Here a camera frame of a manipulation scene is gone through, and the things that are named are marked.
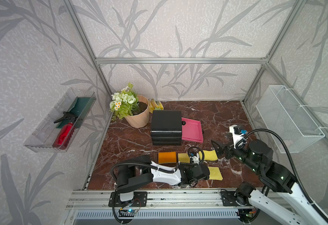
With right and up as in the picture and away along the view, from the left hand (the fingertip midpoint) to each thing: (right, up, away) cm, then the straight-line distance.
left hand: (209, 172), depth 79 cm
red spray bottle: (-67, +26, -19) cm, 75 cm away
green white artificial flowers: (-50, +40, +1) cm, 64 cm away
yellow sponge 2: (+4, -1, +1) cm, 4 cm away
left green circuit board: (-44, -18, -8) cm, 48 cm away
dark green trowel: (-69, +36, -8) cm, 78 cm away
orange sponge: (-25, +6, +9) cm, 27 cm away
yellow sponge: (-14, +6, +8) cm, 17 cm away
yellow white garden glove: (-37, +40, +37) cm, 66 cm away
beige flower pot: (-43, +30, +12) cm, 54 cm away
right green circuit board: (+18, -19, -7) cm, 27 cm away
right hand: (+1, +23, -13) cm, 26 cm away
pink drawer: (-7, +21, +22) cm, 31 cm away
